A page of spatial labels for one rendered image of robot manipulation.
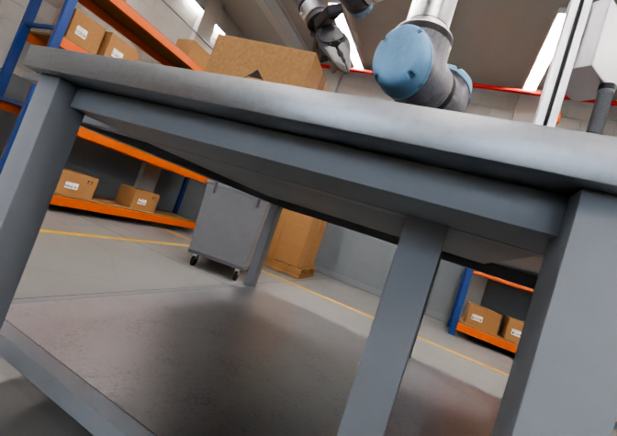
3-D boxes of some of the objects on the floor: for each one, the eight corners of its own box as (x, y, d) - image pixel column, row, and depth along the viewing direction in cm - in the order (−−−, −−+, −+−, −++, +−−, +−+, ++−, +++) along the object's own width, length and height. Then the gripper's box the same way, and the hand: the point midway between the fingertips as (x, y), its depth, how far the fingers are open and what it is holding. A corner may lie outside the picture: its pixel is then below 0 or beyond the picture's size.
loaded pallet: (313, 275, 514) (342, 189, 523) (297, 279, 435) (331, 177, 444) (245, 250, 550) (274, 169, 558) (219, 248, 471) (252, 154, 479)
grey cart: (207, 256, 385) (236, 177, 391) (259, 274, 380) (287, 194, 386) (173, 262, 297) (209, 161, 303) (240, 287, 292) (275, 183, 298)
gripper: (328, 27, 106) (356, 83, 101) (301, 35, 104) (329, 91, 99) (332, 5, 98) (364, 62, 93) (303, 12, 96) (334, 72, 91)
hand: (346, 67), depth 94 cm, fingers closed
